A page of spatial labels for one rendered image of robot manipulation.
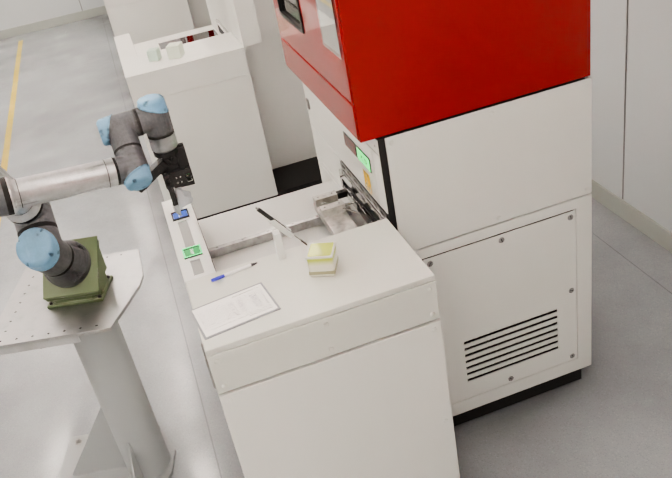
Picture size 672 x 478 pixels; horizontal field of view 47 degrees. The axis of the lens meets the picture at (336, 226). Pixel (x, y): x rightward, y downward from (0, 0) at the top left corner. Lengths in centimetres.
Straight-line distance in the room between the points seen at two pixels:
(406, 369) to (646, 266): 181
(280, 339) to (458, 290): 79
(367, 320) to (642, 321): 165
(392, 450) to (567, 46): 128
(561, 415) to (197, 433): 139
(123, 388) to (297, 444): 80
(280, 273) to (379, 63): 64
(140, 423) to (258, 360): 98
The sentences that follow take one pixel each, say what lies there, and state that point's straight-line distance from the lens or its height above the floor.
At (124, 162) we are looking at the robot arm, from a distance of 211.
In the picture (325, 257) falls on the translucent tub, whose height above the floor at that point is 103.
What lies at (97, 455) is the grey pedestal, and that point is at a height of 10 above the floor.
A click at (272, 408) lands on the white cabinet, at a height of 72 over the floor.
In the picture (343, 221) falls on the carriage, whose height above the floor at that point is 88.
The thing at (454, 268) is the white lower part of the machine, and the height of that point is 71.
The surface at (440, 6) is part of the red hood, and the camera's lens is 218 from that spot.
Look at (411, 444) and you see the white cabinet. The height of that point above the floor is 40.
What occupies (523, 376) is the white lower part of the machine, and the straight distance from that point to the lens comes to 295.
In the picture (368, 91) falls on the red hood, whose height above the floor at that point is 137.
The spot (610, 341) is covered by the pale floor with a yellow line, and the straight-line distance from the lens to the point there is 334.
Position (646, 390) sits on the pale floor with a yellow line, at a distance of 314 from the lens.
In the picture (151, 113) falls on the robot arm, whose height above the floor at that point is 143.
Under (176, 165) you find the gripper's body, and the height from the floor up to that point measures 125.
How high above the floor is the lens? 214
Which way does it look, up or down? 30 degrees down
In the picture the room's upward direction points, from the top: 11 degrees counter-clockwise
